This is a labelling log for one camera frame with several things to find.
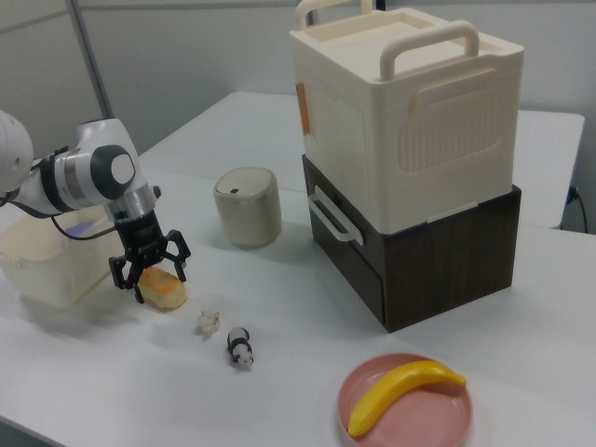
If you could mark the small white toy figure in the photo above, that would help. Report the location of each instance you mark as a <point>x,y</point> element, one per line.
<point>209,321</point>

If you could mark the white plastic basket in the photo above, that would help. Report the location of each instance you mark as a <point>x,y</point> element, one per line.
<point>42,274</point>

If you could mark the cream plastic storage box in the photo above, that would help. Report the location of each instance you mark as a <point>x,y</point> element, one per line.
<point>442,139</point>

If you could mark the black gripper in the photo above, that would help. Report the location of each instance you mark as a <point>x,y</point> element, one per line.
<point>142,237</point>

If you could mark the yellow toy banana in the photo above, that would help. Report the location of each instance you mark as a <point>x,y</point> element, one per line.
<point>396,391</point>

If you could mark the pink plate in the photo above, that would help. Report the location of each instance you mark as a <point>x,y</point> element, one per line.
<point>419,419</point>

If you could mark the toy panda figure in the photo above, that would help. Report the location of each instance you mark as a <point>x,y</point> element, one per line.
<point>239,347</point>

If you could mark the toy bread loaf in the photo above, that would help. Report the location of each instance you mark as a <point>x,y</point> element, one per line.
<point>163,291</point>

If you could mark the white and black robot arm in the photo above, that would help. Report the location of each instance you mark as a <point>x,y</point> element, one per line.
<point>84,172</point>

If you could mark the beige lidded trash can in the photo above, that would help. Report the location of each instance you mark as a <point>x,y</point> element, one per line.
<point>251,219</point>

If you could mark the dark brown wooden drawer box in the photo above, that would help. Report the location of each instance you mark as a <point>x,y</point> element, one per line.
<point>442,274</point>

